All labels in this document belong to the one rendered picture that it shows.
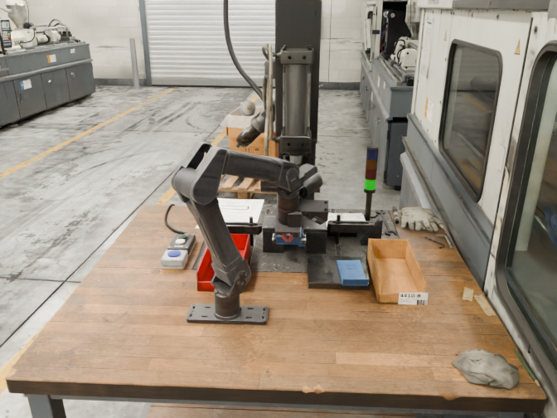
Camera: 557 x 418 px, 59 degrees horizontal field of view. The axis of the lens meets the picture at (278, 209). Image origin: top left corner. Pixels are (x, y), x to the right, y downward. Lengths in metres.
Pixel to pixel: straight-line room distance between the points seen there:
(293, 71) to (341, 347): 0.74
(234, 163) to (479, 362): 0.68
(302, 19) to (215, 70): 9.48
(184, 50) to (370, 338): 10.14
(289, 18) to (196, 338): 0.90
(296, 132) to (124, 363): 0.76
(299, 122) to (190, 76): 9.70
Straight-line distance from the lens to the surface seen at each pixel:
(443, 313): 1.35
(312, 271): 1.43
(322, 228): 1.54
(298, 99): 1.43
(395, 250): 1.56
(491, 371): 1.17
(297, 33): 1.49
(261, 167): 1.15
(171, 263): 1.51
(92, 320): 1.34
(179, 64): 11.13
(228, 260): 1.17
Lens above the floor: 1.62
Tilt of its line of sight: 22 degrees down
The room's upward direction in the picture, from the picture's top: straight up
